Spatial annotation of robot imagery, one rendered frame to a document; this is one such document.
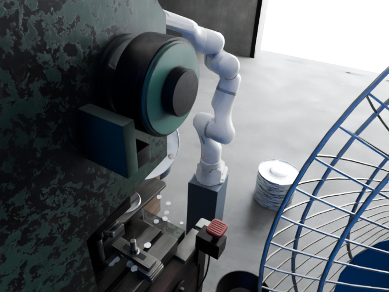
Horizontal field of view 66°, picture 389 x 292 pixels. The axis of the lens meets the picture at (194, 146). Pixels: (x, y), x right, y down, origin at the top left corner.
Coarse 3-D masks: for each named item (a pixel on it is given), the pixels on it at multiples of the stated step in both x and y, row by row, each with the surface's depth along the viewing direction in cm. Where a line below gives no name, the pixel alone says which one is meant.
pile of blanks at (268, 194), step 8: (256, 184) 220; (264, 184) 210; (272, 184) 205; (256, 192) 221; (264, 192) 213; (272, 192) 208; (280, 192) 206; (256, 200) 224; (264, 200) 215; (272, 200) 211; (280, 200) 210; (272, 208) 215
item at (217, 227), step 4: (212, 220) 105; (216, 220) 105; (220, 220) 105; (212, 224) 103; (216, 224) 103; (220, 224) 103; (224, 224) 103; (208, 228) 102; (212, 228) 102; (216, 228) 102; (220, 228) 102; (224, 228) 102; (208, 232) 101; (212, 232) 100; (216, 232) 101; (220, 232) 101; (224, 232) 101; (216, 236) 100; (220, 236) 100
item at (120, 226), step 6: (114, 222) 99; (120, 222) 100; (108, 228) 97; (114, 228) 98; (120, 228) 98; (120, 234) 100; (90, 240) 97; (102, 240) 93; (108, 240) 95; (114, 240) 97; (108, 246) 96
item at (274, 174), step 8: (272, 160) 225; (280, 160) 226; (264, 168) 217; (272, 168) 217; (280, 168) 217; (288, 168) 218; (296, 168) 218; (264, 176) 209; (272, 176) 210; (280, 176) 209; (288, 176) 211; (280, 184) 203; (288, 184) 203
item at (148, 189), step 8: (144, 184) 116; (152, 184) 116; (160, 184) 117; (136, 192) 111; (144, 192) 112; (152, 192) 113; (136, 200) 108; (144, 200) 109; (136, 208) 105; (120, 216) 102; (128, 216) 102; (136, 216) 109; (128, 224) 108
